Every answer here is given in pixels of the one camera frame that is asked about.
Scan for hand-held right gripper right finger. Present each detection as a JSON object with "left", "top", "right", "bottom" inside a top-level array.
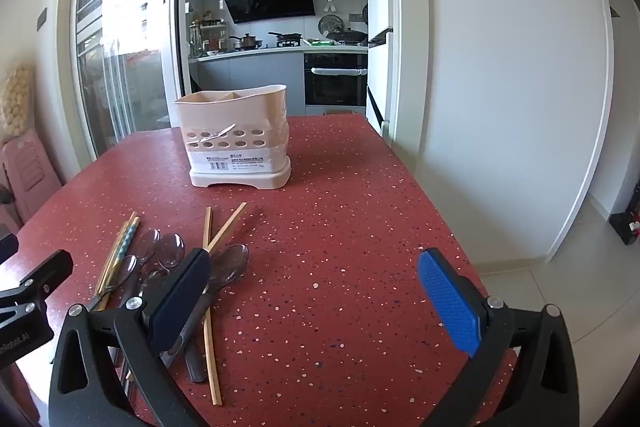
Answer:
[{"left": 418, "top": 248, "right": 583, "bottom": 427}]

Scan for sliding glass door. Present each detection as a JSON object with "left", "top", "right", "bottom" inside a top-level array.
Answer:
[{"left": 75, "top": 0, "right": 188, "bottom": 158}]

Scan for pink chair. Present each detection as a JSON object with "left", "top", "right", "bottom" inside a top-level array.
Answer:
[{"left": 0, "top": 129, "right": 63, "bottom": 228}]

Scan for cream knobbly cushion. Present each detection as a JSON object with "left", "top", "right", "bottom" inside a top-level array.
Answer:
[{"left": 0, "top": 62, "right": 37, "bottom": 142}]

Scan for beige plastic utensil holder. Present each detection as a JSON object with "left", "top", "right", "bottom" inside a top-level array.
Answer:
[{"left": 173, "top": 84, "right": 292, "bottom": 190}]

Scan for red and black device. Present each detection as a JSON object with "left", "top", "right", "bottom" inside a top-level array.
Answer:
[{"left": 609, "top": 202, "right": 640, "bottom": 248}]

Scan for clear plastic spoon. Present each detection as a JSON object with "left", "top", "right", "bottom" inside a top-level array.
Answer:
[
  {"left": 136, "top": 233, "right": 186, "bottom": 303},
  {"left": 160, "top": 244, "right": 250, "bottom": 368},
  {"left": 131, "top": 229, "right": 162, "bottom": 279},
  {"left": 90, "top": 255, "right": 138, "bottom": 313}
]

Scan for black wok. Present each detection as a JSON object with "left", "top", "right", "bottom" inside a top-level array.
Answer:
[{"left": 326, "top": 28, "right": 369, "bottom": 46}]

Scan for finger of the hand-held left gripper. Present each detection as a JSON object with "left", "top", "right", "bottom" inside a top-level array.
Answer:
[
  {"left": 0, "top": 234, "right": 19, "bottom": 264},
  {"left": 20, "top": 249, "right": 74, "bottom": 296}
]

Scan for spice rack with jars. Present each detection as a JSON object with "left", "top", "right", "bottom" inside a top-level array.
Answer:
[{"left": 189, "top": 12, "right": 229, "bottom": 58}]

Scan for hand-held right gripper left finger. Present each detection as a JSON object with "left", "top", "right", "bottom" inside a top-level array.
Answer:
[{"left": 48, "top": 248, "right": 211, "bottom": 427}]

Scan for plain wooden chopstick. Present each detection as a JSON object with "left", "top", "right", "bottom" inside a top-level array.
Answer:
[
  {"left": 87, "top": 211, "right": 137, "bottom": 310},
  {"left": 204, "top": 207, "right": 223, "bottom": 407},
  {"left": 206, "top": 202, "right": 248, "bottom": 254}
]

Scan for flower patterned chopstick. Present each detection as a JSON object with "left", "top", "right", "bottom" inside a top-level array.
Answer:
[{"left": 95, "top": 216, "right": 141, "bottom": 310}]

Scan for grey kitchen counter cabinets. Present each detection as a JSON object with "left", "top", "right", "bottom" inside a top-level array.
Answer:
[{"left": 190, "top": 47, "right": 368, "bottom": 114}]

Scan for black built-in oven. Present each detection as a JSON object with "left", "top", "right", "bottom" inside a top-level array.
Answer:
[{"left": 303, "top": 52, "right": 369, "bottom": 108}]

